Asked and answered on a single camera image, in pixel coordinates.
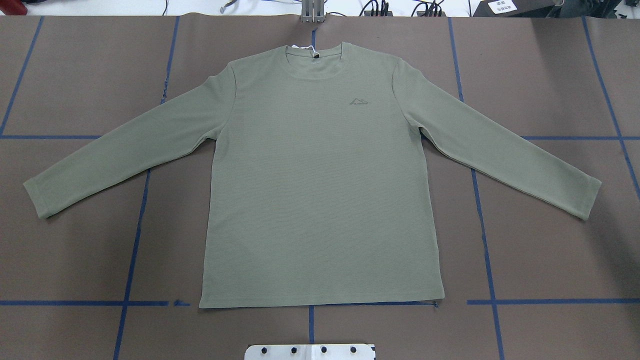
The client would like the white shirt hang tag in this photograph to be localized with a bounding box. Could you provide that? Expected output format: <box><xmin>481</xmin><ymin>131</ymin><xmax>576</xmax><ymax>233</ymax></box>
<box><xmin>286</xmin><ymin>44</ymin><xmax>320</xmax><ymax>58</ymax></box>

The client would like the aluminium frame post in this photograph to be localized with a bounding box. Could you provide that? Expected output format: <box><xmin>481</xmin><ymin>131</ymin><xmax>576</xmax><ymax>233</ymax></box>
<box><xmin>299</xmin><ymin>0</ymin><xmax>326</xmax><ymax>23</ymax></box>

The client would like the olive green long-sleeve shirt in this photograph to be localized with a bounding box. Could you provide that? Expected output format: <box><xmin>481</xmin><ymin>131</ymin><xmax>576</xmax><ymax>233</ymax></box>
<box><xmin>23</xmin><ymin>42</ymin><xmax>602</xmax><ymax>309</ymax></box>

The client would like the black box with label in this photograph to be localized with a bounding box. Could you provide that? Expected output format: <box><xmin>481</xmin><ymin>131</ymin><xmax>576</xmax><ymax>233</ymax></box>
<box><xmin>471</xmin><ymin>0</ymin><xmax>565</xmax><ymax>18</ymax></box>

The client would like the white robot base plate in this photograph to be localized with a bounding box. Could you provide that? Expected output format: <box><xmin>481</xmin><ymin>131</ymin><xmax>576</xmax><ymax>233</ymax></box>
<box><xmin>244</xmin><ymin>343</ymin><xmax>377</xmax><ymax>360</ymax></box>

